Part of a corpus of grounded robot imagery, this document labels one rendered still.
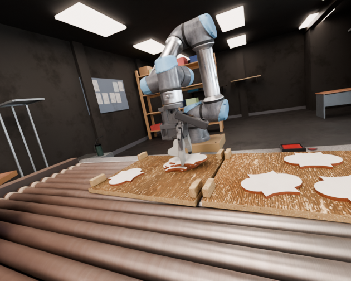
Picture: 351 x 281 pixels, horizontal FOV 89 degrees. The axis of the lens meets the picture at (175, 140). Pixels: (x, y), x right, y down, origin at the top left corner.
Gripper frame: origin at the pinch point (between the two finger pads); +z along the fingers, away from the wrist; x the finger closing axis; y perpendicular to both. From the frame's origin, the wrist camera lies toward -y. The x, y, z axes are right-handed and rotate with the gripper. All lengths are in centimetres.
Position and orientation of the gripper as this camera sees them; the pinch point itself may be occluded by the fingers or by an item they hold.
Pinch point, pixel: (188, 158)
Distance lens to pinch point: 65.9
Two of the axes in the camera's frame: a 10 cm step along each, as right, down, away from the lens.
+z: 1.8, 9.6, 2.0
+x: -3.1, 2.5, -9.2
